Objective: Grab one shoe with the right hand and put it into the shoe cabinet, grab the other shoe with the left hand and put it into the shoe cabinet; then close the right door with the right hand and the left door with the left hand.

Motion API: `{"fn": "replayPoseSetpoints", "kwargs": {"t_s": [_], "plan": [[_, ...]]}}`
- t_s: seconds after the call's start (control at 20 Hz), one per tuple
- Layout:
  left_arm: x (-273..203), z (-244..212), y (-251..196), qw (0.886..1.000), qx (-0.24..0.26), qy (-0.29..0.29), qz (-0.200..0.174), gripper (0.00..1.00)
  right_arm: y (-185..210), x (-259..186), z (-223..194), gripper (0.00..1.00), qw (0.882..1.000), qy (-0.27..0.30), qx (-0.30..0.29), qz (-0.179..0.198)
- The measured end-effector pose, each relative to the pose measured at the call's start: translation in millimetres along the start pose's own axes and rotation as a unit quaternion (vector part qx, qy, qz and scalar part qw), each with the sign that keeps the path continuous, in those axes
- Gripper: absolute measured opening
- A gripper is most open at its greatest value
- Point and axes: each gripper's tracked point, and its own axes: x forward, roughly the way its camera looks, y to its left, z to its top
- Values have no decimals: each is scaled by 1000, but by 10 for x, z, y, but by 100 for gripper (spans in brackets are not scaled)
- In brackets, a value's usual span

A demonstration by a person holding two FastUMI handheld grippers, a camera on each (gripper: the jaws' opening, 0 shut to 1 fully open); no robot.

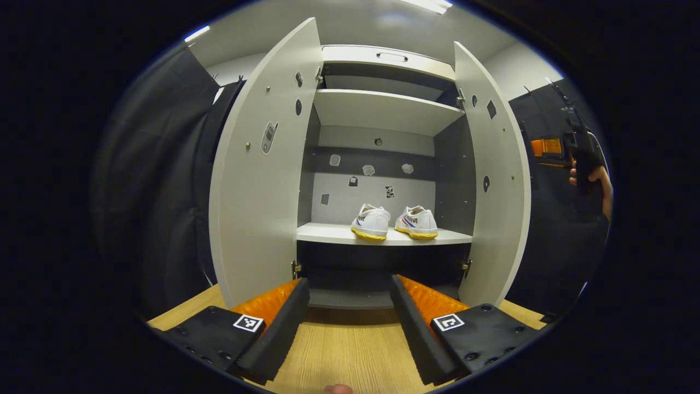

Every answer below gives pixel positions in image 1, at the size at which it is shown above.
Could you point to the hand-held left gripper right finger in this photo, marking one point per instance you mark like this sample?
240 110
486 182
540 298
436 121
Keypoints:
415 334

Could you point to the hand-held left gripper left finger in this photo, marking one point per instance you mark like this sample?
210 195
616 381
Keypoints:
279 334

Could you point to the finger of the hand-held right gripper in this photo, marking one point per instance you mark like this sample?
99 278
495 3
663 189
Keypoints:
547 149

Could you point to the white cabinet door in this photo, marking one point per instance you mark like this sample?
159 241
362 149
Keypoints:
503 230
257 219

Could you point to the white canvas shoe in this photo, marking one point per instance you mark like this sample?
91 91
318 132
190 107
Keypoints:
418 221
373 221

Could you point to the white shoe cabinet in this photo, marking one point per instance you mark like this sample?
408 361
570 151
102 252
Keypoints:
383 109

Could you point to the metal door hinge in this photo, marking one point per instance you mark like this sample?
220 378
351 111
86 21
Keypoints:
319 74
296 270
466 267
460 97

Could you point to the wide ceiling light panel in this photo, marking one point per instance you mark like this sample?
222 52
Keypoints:
429 5

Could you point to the narrow ceiling light strip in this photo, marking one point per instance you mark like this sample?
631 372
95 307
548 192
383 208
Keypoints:
197 33

